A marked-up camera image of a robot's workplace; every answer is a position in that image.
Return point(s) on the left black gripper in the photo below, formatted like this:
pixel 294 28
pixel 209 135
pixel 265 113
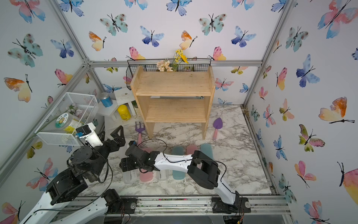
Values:
pixel 120 141

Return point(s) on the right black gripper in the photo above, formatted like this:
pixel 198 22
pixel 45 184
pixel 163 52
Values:
pixel 125 162

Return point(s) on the pink pencil case top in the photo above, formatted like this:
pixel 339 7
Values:
pixel 145 176

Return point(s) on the pink pencil case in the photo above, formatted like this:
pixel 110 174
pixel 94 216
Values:
pixel 145 176
pixel 191 149

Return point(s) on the teal pencil case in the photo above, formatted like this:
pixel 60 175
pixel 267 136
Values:
pixel 207 150
pixel 178 175

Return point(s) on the clear pencil case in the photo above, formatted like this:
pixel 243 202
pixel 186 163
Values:
pixel 129 176
pixel 162 175

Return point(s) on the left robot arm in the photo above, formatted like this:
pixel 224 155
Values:
pixel 63 189

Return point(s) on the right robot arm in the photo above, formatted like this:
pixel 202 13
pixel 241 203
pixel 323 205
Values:
pixel 200 167

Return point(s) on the wooden two-tier shelf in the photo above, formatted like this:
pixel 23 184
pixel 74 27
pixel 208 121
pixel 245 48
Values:
pixel 184 97

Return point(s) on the purple pink toy rake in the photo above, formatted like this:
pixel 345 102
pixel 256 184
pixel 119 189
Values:
pixel 140 128

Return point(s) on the yellow bottle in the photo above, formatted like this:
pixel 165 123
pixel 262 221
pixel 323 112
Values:
pixel 124 112

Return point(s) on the white small step stool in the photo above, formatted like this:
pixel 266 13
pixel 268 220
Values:
pixel 112 118

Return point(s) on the blue metallic can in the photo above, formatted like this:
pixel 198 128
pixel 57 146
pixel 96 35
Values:
pixel 106 99

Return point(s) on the round green lid jar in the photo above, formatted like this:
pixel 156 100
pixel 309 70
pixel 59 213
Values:
pixel 68 123

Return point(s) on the artificial flowers bunch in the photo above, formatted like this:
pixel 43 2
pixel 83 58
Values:
pixel 172 65

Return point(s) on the purple pink toy shovel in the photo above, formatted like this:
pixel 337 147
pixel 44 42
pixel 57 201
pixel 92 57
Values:
pixel 217 124

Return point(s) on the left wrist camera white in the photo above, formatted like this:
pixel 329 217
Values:
pixel 88 134

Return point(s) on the white wire mesh basket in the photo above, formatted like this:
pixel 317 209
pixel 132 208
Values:
pixel 72 111

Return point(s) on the black wire basket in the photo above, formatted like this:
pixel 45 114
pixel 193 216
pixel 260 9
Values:
pixel 195 64

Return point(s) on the aluminium front rail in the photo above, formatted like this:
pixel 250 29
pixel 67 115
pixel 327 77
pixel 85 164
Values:
pixel 202 205

